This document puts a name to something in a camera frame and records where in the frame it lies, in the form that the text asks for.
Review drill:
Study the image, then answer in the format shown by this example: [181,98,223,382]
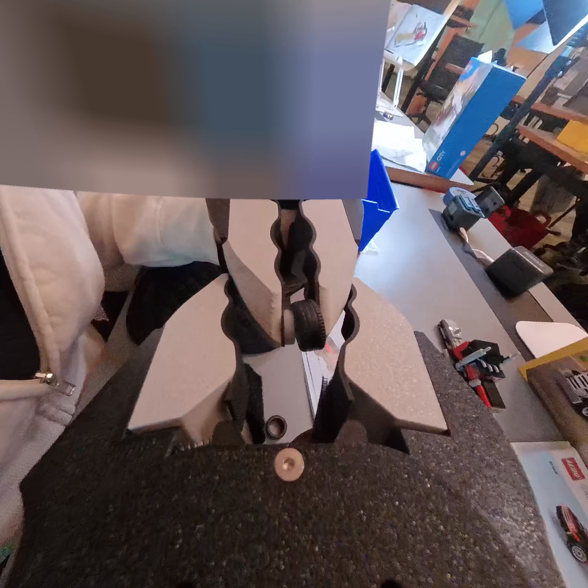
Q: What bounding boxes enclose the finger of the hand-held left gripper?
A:
[302,199,360,321]
[220,199,291,347]

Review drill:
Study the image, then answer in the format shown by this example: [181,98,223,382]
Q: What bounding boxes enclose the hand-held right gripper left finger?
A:
[127,274,252,444]

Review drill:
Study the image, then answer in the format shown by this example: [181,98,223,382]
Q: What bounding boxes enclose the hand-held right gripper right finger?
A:
[314,277,450,444]

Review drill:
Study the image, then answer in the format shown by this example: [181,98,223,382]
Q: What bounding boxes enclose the blue plastic bin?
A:
[358,149,399,252]

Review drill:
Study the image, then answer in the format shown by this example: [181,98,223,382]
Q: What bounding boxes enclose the black red lego truck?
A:
[436,318,517,409]

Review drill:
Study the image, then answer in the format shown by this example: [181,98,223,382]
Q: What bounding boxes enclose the person's left forearm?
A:
[76,190,221,267]

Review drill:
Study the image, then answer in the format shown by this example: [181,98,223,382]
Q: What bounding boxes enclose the large lego set box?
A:
[518,349,588,442]

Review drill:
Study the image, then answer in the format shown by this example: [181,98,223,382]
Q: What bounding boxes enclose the small blue lego box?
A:
[423,57,526,180]

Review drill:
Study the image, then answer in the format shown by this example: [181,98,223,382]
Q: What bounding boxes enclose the black wrist rest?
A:
[126,262,281,355]

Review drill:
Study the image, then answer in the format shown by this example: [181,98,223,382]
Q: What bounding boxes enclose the open instruction booklet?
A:
[301,317,350,414]

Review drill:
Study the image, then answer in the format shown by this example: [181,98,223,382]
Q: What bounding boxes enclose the clear plastic bags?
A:
[372,119,428,173]

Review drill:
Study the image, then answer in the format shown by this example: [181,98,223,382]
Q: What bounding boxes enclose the battery charger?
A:
[442,187,483,230]

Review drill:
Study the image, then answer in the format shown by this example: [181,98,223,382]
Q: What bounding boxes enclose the black cube device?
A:
[486,247,554,297]

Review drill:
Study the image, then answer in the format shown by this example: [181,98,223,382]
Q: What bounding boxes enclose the white round pad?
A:
[515,320,588,359]

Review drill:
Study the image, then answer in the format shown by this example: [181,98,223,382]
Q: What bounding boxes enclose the red fabric item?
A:
[488,204,561,251]

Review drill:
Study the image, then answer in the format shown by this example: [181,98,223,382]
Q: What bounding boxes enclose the closed instruction booklets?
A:
[510,441,588,588]

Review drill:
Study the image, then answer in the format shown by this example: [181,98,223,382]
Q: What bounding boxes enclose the clear acrylic stand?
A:
[377,5,448,118]

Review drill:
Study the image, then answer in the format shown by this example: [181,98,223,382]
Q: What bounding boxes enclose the black metal pole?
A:
[469,28,584,182]

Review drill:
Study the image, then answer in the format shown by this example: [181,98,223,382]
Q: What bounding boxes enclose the wooden background table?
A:
[517,124,588,175]
[512,94,588,121]

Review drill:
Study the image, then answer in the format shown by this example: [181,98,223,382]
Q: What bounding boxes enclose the yellow flat object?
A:
[557,119,588,154]

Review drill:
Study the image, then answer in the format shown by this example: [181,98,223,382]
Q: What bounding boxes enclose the led light panel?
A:
[503,0,588,53]

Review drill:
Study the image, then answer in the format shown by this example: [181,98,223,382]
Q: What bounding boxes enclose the white cable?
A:
[457,227,494,267]

